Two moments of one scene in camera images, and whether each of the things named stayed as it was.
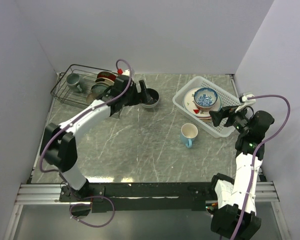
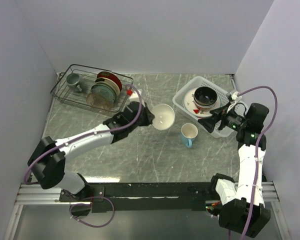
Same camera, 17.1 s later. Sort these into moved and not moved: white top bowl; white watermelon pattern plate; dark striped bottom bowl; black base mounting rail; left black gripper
Moved: dark striped bottom bowl; left black gripper
Not moved: black base mounting rail; white watermelon pattern plate; white top bowl
